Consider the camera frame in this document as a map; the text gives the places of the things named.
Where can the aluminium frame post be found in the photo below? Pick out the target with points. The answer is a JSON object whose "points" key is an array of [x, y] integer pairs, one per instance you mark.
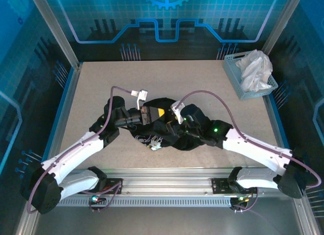
{"points": [[55, 30], [278, 27]]}

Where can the aluminium mounting rail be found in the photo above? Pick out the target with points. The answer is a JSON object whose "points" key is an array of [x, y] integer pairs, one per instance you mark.
{"points": [[164, 181]]}

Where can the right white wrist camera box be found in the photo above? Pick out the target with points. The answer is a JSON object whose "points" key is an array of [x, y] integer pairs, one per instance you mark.
{"points": [[177, 112]]}

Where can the white crumpled t-shirt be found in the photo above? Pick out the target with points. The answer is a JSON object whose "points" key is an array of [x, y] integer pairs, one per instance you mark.
{"points": [[255, 70]]}

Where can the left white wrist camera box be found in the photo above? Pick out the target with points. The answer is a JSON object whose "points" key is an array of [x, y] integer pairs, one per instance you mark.
{"points": [[141, 94]]}

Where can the aluminium table side rail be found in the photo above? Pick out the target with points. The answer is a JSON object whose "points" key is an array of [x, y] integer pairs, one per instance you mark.
{"points": [[63, 113], [271, 113]]}

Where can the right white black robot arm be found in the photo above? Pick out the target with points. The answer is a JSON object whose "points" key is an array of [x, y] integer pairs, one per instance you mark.
{"points": [[253, 149]]}

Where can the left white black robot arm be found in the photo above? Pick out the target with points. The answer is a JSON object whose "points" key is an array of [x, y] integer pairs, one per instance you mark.
{"points": [[73, 151]]}

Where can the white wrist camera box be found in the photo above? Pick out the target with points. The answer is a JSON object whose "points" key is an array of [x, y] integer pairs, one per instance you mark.
{"points": [[141, 94], [177, 112]]}

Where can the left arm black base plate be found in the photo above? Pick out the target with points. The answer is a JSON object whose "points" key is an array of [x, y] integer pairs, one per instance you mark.
{"points": [[111, 180]]}

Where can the brushed metal shelf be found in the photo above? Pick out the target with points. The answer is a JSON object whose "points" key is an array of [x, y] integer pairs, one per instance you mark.
{"points": [[164, 219]]}

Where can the light blue plastic basket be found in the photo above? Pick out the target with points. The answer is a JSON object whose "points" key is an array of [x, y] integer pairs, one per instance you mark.
{"points": [[231, 68]]}

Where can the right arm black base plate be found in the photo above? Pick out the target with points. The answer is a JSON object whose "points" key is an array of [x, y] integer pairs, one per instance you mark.
{"points": [[219, 187]]}

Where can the small LED controller board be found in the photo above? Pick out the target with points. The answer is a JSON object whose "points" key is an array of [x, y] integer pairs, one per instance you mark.
{"points": [[95, 199], [240, 199]]}

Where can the black t-shirt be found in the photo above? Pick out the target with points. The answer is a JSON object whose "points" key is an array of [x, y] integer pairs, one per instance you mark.
{"points": [[187, 143]]}

